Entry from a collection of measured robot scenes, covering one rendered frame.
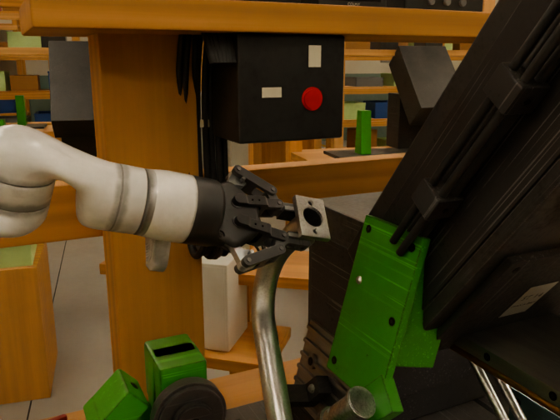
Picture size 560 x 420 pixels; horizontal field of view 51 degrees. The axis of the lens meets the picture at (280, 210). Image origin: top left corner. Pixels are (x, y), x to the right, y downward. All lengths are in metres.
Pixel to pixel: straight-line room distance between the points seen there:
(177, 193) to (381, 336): 0.29
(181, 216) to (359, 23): 0.43
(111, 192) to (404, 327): 0.35
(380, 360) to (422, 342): 0.06
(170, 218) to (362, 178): 0.63
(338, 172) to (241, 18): 0.44
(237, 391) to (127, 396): 0.52
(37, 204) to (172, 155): 0.36
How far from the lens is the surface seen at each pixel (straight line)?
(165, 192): 0.60
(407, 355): 0.74
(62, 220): 0.99
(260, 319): 0.75
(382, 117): 8.40
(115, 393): 0.64
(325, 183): 1.13
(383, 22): 0.92
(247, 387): 1.14
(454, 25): 1.00
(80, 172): 0.58
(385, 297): 0.71
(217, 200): 0.62
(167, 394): 0.61
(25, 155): 0.57
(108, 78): 0.88
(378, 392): 0.72
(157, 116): 0.90
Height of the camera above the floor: 1.46
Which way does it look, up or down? 14 degrees down
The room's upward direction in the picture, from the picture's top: straight up
